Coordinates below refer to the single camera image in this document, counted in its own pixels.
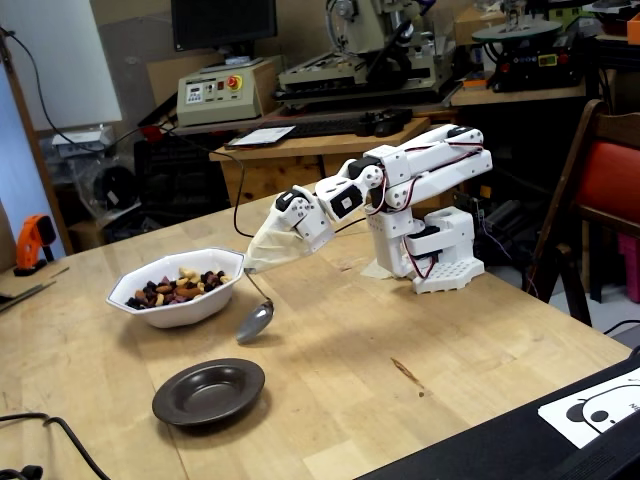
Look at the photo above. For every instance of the brown cardboard box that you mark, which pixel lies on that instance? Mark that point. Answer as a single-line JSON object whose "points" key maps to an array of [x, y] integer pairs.
{"points": [[470, 25]]}

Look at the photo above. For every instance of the wooden side table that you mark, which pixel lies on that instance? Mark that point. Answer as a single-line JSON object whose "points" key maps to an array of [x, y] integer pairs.
{"points": [[525, 97]]}

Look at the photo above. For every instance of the beige milling machine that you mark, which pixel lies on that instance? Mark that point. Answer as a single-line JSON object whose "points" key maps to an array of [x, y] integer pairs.
{"points": [[360, 30]]}

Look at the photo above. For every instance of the small circuit board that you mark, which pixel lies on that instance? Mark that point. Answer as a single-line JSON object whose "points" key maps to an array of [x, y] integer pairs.
{"points": [[467, 202]]}

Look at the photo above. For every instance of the orange black printed tool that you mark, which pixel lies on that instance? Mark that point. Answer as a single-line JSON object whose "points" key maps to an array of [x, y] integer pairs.
{"points": [[31, 240]]}

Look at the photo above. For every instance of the clear plastic bag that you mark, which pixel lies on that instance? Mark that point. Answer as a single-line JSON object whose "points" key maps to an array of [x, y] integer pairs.
{"points": [[95, 170]]}

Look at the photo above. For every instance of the black computer monitor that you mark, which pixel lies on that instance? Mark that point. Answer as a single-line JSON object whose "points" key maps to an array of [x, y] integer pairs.
{"points": [[225, 22]]}

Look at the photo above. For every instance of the beige control box red button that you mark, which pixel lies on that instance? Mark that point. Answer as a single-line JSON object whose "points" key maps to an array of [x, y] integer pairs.
{"points": [[220, 107]]}

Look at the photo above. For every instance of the black green scroll saw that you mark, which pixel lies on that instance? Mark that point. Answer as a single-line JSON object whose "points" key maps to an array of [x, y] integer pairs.
{"points": [[530, 65]]}

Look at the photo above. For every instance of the wooden workbench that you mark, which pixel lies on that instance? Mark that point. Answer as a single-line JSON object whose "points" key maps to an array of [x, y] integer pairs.
{"points": [[280, 175]]}

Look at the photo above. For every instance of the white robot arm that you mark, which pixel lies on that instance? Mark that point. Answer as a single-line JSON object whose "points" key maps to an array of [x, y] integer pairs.
{"points": [[440, 170]]}

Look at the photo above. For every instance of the trail mix nuts and raisins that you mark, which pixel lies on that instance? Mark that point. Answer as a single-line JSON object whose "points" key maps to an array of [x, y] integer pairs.
{"points": [[175, 292]]}

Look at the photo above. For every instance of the metal spoon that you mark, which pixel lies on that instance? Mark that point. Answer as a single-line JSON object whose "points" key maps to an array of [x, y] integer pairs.
{"points": [[255, 320]]}

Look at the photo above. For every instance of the black desk device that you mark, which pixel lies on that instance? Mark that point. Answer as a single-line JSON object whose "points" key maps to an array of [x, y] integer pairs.
{"points": [[385, 122]]}

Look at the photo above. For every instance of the white paper sheet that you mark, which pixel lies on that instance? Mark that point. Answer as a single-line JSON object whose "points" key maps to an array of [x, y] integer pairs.
{"points": [[265, 136]]}

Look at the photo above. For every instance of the brown plate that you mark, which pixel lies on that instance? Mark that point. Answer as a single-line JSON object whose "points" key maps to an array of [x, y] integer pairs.
{"points": [[210, 395]]}

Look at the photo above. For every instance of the white panda sticker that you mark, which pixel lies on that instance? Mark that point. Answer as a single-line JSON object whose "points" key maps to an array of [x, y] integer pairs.
{"points": [[555, 412]]}

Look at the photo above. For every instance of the large black plastic case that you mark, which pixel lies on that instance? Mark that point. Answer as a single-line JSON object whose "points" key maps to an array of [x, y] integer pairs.
{"points": [[500, 450]]}

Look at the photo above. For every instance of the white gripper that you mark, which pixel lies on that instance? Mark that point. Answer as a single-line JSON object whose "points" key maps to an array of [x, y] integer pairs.
{"points": [[306, 226]]}

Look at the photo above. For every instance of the black plastic crate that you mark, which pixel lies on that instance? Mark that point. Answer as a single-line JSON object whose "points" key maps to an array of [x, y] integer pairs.
{"points": [[175, 175]]}

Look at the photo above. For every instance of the wooden post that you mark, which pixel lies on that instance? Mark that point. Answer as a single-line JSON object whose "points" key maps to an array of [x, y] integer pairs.
{"points": [[30, 135]]}

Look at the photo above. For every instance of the wooden chair red cushion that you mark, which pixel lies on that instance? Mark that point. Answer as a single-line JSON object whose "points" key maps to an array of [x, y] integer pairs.
{"points": [[615, 180]]}

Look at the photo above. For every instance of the flat metal file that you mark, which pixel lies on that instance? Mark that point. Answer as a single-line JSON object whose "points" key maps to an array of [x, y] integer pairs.
{"points": [[30, 292]]}

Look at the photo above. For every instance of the white board panel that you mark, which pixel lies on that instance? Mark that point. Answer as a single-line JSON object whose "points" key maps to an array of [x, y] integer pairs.
{"points": [[65, 60]]}

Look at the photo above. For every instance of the white octagonal bowl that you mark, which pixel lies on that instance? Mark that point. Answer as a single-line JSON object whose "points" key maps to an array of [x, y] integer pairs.
{"points": [[190, 312]]}

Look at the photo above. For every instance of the pink box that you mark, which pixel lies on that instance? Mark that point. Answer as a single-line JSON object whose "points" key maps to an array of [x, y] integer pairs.
{"points": [[630, 270]]}

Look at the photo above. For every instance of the beige tape wrap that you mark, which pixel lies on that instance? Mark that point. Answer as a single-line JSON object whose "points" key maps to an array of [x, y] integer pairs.
{"points": [[272, 247]]}

